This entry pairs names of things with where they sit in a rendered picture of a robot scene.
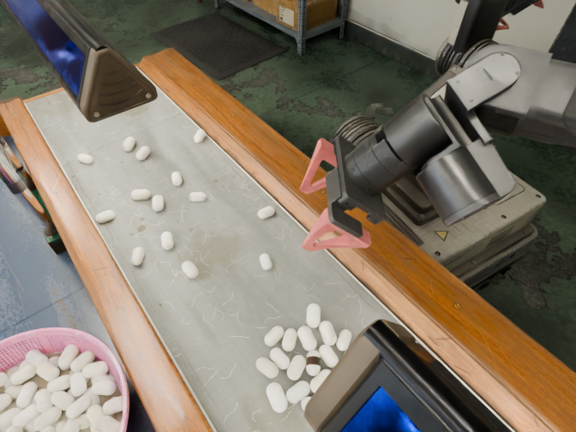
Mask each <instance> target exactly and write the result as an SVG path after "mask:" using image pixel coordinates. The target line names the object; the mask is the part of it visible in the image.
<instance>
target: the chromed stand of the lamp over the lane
mask: <svg viewBox="0 0 576 432"><path fill-rule="evenodd" d="M0 178H1V179H2V180H3V182H4V183H5V184H6V186H7V187H8V188H9V190H10V191H11V192H12V193H13V195H14V196H15V197H16V199H17V200H18V201H19V202H20V204H22V206H23V207H24V208H25V209H26V211H27V212H28V213H29V215H30V216H31V217H32V218H33V220H34V221H35V222H36V224H37V225H38V226H39V228H40V229H41V230H42V232H43V235H44V237H45V240H46V242H47V243H48V245H49V246H50V247H51V248H52V250H53V251H54V252H55V253H56V255H59V254H61V253H62V252H64V251H66V250H67V249H66V247H65V245H64V243H63V240H62V238H61V237H60V235H59V233H58V231H57V228H56V226H55V225H54V223H53V221H52V219H51V216H50V214H49V213H48V211H47V209H46V207H45V204H44V202H43V200H42V198H41V196H40V194H39V192H38V190H37V188H36V186H35V184H34V182H33V180H32V178H31V177H30V176H29V174H28V173H27V171H26V170H25V168H24V165H23V164H22V163H21V162H20V161H19V160H18V158H16V156H15V154H14V153H13V152H12V150H11V149H10V147H9V146H8V144H7V143H6V141H5V140H4V139H3V138H2V136H1V135H0Z"/></svg>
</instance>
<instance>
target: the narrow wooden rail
mask: <svg viewBox="0 0 576 432"><path fill-rule="evenodd" d="M0 115H1V117H2V119H3V121H4V123H5V125H6V127H7V129H8V131H9V133H10V135H11V136H12V138H13V140H14V142H15V145H16V147H17V149H18V151H19V153H20V155H21V157H22V160H23V162H24V164H25V166H26V168H27V170H28V172H29V174H30V176H31V178H32V180H33V182H34V184H35V186H36V188H37V190H38V192H39V194H40V196H41V198H42V200H43V202H44V204H45V207H46V209H47V211H48V213H49V214H50V216H51V219H52V221H53V223H54V225H55V226H56V228H57V231H58V233H59V235H60V237H61V238H62V240H63V243H64V245H65V247H66V249H67V250H68V252H69V256H70V258H71V260H72V262H73V263H74V265H75V268H76V270H77V272H78V274H79V275H80V277H81V280H82V282H83V284H84V286H85V287H86V289H87V292H88V294H89V296H90V298H91V299H92V302H93V305H94V307H95V308H96V310H97V312H98V314H99V317H100V319H101V320H102V322H103V324H104V326H105V329H106V331H107V332H108V334H109V336H110V338H111V341H112V343H113V344H114V346H115V349H116V351H117V354H118V356H119V357H120V359H121V361H122V363H123V366H124V368H125V369H126V371H127V373H128V375H129V378H130V380H131V381H132V383H133V385H134V387H135V390H136V392H137V393H138V396H139V398H140V400H141V402H142V404H143V406H144V408H145V410H146V412H147V414H148V416H149V418H150V420H151V422H152V424H153V426H154V428H155V430H156V432H213V429H212V428H211V426H210V424H209V423H208V421H207V419H206V418H205V416H204V414H203V412H202V411H201V408H200V407H199V406H198V404H197V402H196V401H195V398H194V396H193V395H192V393H191V392H190V390H189V388H188V386H187V385H186V383H185V381H184V379H183V378H182V376H181V374H180V373H179V371H178V369H177V367H176V365H175V364H174V362H173V361H172V359H171V357H170V355H169V353H168V352H167V350H166V348H165V347H164V345H163V343H162V341H161V340H160V338H159V336H158V334H157V333H156V331H155V330H154V328H153V325H152V324H151V322H150V320H148V318H147V315H146V314H145V312H144V310H143V308H142V307H141V305H140V303H139V302H138V300H137V298H136V297H135V294H134V292H132V290H131V288H130V286H129V284H128V282H127V281H126V279H125V278H124V276H123V274H122V272H121V270H120V269H119V267H118V265H117V264H116V262H115V260H114V259H113V257H112V255H111V253H110V251H109V250H108V248H107V247H106V245H105V243H104V241H103V239H102V237H101V236H100V234H99V232H98V231H97V229H96V227H95V226H94V224H93V222H92V220H91V219H90V217H89V215H88V214H87V211H86V210H85V208H84V206H83V205H82V204H81V201H80V199H79V198H78V196H77V194H76V193H75V191H74V189H73V188H72V186H71V184H70V182H69V180H68V178H66V176H65V174H64V172H63V170H62V168H61V166H60V165H59V164H58V162H57V160H56V158H55V156H54V155H53V153H52V151H51V150H50V148H49V146H48V144H47V143H46V141H45V139H44V137H43V136H42V134H41V133H40V131H39V128H38V127H37V125H36V123H35V122H34V120H33V118H32V117H31V115H30V113H29V111H28V110H27V108H26V106H25V105H24V103H23V102H22V100H21V98H20V97H19V96H16V97H14V98H11V99H6V100H3V101H0Z"/></svg>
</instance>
